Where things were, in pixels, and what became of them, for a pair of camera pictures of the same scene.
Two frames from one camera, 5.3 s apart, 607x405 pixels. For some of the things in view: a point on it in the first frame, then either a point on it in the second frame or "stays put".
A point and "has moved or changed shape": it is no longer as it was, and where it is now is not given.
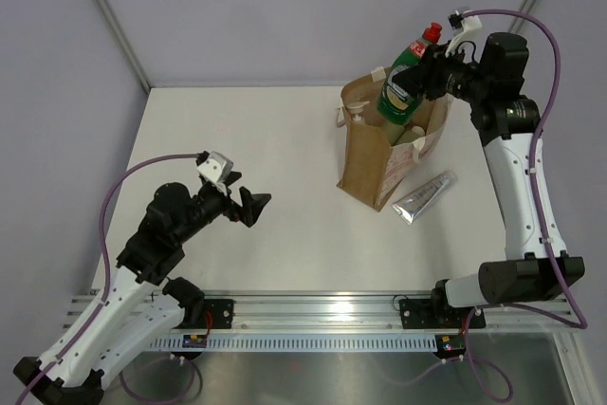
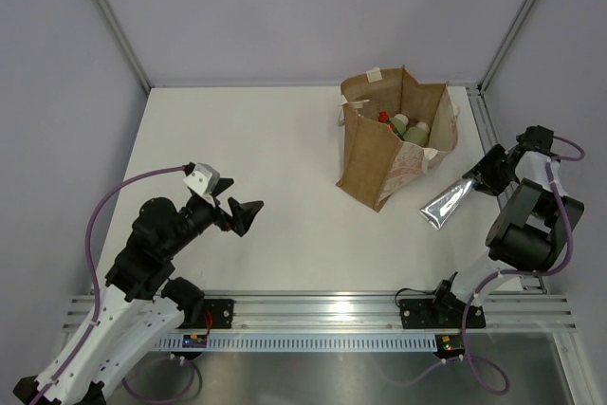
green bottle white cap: x=393 y=132 to x=399 y=123
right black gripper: x=427 y=74 to x=489 y=185
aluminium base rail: x=360 y=313 stays put
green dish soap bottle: x=395 y=105 has moved or changed shape
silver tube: x=407 y=205 to x=437 y=209
